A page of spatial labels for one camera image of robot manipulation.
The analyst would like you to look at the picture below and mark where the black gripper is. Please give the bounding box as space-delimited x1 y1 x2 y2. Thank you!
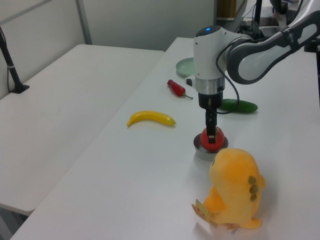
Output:
198 91 225 145

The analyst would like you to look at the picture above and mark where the red apple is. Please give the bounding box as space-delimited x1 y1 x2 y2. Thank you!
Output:
201 126 225 152

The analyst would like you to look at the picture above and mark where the grey bowl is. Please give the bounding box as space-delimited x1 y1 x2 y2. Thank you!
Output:
192 133 230 162

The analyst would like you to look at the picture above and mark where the green cucumber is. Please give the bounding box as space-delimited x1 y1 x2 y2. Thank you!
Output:
218 98 259 114

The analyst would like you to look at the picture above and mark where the red chili pepper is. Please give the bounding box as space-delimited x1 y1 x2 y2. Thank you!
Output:
166 79 194 101

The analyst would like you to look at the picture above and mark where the orange plush toy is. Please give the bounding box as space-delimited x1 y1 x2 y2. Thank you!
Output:
191 147 267 235

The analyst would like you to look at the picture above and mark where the yellow banana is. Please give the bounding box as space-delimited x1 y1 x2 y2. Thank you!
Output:
126 110 177 128

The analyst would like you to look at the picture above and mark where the light green plate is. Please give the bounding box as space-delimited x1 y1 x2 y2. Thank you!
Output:
175 57 197 78

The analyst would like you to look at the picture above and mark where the black background stand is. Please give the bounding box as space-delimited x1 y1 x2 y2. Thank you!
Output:
253 0 264 38

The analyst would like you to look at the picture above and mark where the black pole with base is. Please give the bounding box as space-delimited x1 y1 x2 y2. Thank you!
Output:
0 26 30 95

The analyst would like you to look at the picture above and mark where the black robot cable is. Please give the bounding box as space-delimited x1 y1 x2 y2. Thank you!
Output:
215 37 241 116

